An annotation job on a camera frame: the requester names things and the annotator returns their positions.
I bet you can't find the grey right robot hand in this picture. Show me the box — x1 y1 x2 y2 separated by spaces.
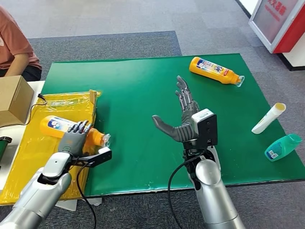
151 75 201 144

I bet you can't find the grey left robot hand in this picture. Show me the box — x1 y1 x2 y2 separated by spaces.
57 119 94 157

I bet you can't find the orange bottle with clear cap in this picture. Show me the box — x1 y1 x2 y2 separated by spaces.
189 56 246 88
40 115 111 148

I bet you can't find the white tube bottle yellow cap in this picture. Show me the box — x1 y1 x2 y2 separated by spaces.
251 103 287 135

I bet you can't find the teal plastic bottle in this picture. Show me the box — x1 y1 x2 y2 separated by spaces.
264 134 303 162

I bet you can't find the yellow plastic wrapped box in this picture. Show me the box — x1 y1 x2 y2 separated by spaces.
0 90 105 206

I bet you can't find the green table mat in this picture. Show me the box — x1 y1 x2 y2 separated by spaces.
41 53 305 198

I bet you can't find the white paper sheet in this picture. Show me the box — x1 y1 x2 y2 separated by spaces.
56 197 103 212

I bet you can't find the brown cardboard box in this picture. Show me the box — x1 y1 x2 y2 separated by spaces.
0 75 35 128

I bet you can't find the green cup with black rim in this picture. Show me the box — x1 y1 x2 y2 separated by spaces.
0 136 13 161

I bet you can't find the dark grey floor rug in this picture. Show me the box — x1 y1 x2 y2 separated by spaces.
26 31 183 81

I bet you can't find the red and white display stand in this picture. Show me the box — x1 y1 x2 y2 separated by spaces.
249 0 305 72

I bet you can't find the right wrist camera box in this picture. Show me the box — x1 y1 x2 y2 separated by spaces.
191 108 218 150

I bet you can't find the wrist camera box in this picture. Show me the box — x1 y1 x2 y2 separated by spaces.
72 146 112 168
191 108 218 150

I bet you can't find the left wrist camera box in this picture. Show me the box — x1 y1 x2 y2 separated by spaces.
72 146 112 168

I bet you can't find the thin black cable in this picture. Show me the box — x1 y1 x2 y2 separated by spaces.
14 93 47 127

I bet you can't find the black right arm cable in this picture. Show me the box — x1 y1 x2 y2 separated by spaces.
167 151 206 229

